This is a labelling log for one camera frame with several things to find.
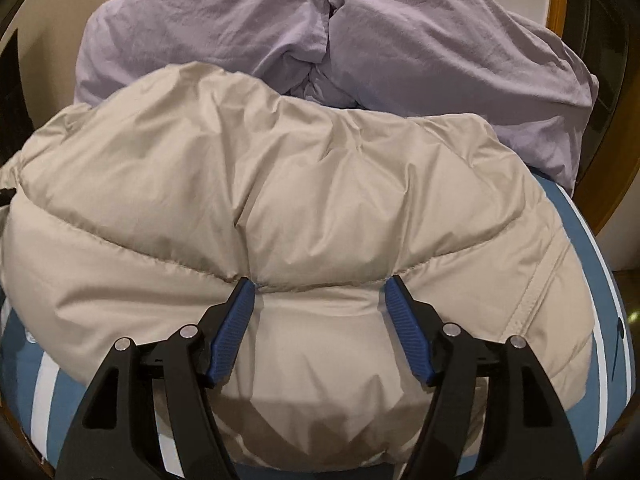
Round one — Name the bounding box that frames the beige puffer jacket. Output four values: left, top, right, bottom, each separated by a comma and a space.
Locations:
1, 63, 593, 471

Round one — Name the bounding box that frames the blue white striped bed sheet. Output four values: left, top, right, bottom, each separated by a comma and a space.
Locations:
1, 176, 634, 471

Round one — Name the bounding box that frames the right lavender pillow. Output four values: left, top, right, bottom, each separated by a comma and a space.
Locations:
300, 0, 599, 190

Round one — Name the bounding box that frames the lavender pillow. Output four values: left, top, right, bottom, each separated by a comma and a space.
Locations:
74, 0, 330, 105
300, 0, 599, 190

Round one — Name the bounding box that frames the left lavender pillow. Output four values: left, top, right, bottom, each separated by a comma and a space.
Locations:
74, 0, 330, 105

